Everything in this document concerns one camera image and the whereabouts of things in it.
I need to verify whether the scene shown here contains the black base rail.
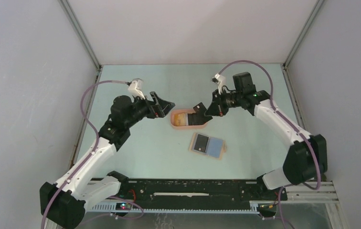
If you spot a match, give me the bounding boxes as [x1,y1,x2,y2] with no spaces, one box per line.
[116,179,287,211]

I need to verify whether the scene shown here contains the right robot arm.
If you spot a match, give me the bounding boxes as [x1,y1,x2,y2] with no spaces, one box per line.
[205,72,328,199]

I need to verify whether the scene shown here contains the white cable duct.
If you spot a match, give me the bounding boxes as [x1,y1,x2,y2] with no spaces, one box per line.
[85,202,260,214]

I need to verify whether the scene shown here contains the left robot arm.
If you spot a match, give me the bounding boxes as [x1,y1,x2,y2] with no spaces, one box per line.
[40,92,175,229]

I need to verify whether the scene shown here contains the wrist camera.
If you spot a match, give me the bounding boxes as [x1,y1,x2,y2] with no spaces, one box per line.
[127,78,146,100]
[212,73,226,94]

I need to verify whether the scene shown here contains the yellow card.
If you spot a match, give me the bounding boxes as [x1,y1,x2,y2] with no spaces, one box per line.
[173,113,189,126]

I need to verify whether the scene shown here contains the black card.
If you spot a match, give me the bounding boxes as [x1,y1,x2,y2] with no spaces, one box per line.
[193,134,209,154]
[187,102,213,126]

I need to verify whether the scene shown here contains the pink plastic tray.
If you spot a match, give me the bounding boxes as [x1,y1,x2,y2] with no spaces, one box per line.
[170,109,207,130]

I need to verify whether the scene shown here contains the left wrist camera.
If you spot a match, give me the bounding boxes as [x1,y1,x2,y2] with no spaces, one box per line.
[127,78,146,100]

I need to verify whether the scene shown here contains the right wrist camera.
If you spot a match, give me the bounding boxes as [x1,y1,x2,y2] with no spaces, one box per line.
[212,73,226,94]

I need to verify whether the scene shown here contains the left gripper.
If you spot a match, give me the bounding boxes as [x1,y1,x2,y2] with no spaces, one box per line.
[125,92,175,128]

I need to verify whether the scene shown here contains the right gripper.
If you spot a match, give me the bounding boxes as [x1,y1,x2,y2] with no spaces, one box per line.
[204,88,243,117]

